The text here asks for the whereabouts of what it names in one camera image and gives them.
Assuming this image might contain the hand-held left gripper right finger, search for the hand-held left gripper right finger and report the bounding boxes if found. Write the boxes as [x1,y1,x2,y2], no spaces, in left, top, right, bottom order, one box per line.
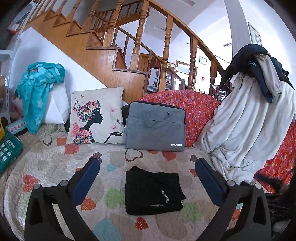
[195,158,272,241]

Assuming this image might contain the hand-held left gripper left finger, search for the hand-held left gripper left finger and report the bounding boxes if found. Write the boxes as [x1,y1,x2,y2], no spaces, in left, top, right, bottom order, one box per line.
[24,158,100,241]

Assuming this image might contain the black pants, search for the black pants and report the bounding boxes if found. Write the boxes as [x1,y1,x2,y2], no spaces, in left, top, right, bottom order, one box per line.
[125,166,186,216]

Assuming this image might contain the heart patterned quilt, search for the heart patterned quilt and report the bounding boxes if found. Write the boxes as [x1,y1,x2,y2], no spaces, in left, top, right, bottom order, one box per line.
[0,123,273,241]

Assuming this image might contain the white fleece blanket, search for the white fleece blanket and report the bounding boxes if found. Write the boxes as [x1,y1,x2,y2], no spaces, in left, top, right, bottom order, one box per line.
[193,54,296,186]

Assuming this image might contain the red floral quilt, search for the red floral quilt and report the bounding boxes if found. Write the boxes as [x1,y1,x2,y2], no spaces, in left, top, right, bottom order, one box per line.
[136,90,296,194]

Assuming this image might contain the grey laptop bag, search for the grey laptop bag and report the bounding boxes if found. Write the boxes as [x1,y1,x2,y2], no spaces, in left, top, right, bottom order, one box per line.
[125,101,186,152]

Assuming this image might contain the white bag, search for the white bag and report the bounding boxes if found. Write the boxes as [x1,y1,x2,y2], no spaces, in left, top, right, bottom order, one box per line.
[43,82,71,124]

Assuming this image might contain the printed cushion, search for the printed cushion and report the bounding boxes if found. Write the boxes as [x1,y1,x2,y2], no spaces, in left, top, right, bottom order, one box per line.
[67,87,125,144]

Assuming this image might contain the green box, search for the green box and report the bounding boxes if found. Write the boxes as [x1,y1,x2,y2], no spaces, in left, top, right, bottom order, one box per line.
[0,132,23,174]

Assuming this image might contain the clear plastic bag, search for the clear plastic bag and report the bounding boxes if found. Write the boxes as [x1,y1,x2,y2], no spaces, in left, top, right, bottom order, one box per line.
[211,83,229,100]

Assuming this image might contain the yellow box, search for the yellow box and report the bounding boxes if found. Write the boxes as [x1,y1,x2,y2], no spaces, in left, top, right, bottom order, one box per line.
[0,117,6,142]

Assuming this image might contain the teal cloth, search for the teal cloth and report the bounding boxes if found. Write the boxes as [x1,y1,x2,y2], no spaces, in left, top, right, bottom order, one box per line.
[15,61,65,135]

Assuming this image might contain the wooden staircase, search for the wooden staircase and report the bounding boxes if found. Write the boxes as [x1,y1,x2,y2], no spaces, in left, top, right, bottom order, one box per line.
[14,0,226,98]

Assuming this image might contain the navy and beige jacket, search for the navy and beige jacket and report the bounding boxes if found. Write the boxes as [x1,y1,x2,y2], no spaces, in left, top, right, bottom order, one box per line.
[220,44,294,103]

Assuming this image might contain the white shelf rack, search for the white shelf rack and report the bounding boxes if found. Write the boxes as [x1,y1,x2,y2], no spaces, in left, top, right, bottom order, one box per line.
[0,50,20,121]

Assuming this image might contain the framed wall picture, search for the framed wall picture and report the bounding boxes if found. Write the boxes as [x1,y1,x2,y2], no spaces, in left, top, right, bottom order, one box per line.
[248,22,263,47]

